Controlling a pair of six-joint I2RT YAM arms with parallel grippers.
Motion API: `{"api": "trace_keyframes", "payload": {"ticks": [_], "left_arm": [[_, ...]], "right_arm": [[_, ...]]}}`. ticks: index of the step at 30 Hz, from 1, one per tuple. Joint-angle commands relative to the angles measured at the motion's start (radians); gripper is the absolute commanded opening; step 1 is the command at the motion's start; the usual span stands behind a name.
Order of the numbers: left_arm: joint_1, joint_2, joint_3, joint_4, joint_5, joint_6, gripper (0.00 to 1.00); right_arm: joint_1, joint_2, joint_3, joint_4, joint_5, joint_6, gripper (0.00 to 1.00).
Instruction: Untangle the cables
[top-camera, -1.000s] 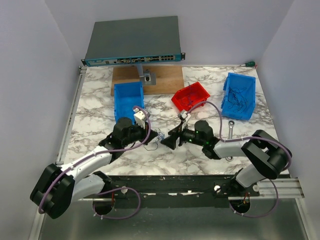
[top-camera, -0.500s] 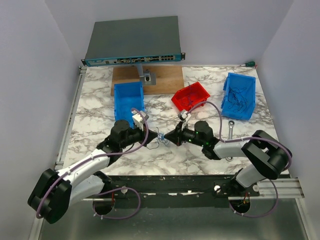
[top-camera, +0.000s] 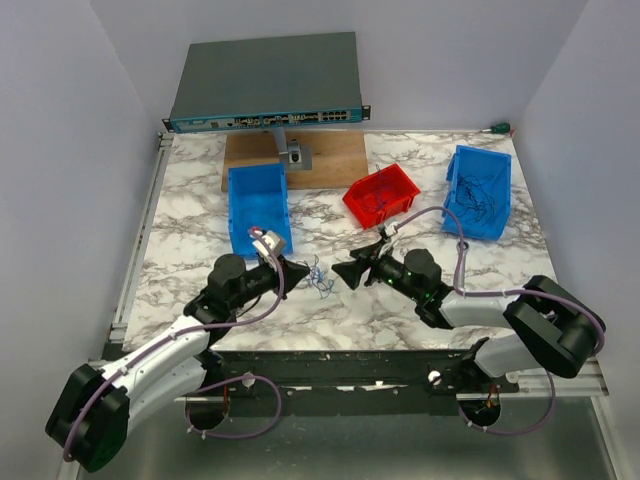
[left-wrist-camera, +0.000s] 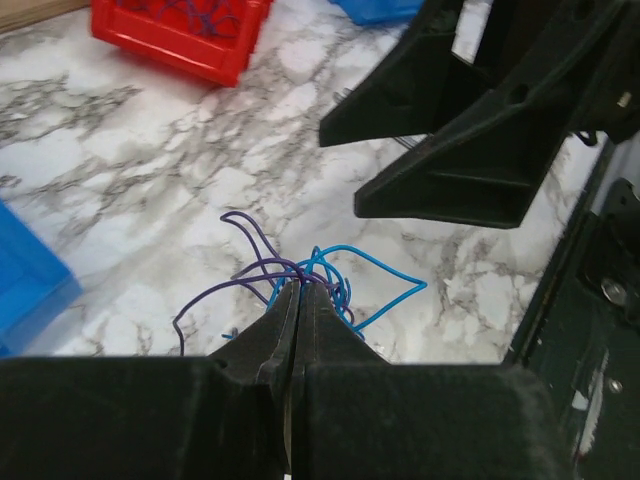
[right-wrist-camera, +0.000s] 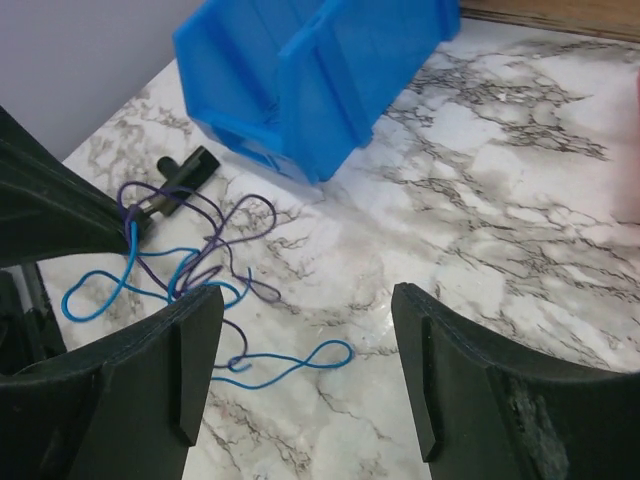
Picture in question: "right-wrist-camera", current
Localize wooden board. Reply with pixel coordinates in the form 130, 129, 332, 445
460, 0, 639, 43

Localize black T-shaped tool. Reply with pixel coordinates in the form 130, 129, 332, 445
132, 146, 220, 231

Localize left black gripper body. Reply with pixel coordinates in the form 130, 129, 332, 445
1, 263, 67, 375

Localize red plastic bin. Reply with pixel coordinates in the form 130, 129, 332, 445
617, 70, 639, 224

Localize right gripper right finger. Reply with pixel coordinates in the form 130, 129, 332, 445
391, 283, 639, 479

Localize left blue plastic bin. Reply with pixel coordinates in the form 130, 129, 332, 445
173, 0, 460, 184

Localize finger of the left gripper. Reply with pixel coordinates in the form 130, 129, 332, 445
1, 109, 128, 268

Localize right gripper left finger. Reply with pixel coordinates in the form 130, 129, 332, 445
1, 286, 224, 479

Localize blue purple cables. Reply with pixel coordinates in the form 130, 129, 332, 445
60, 180, 355, 391

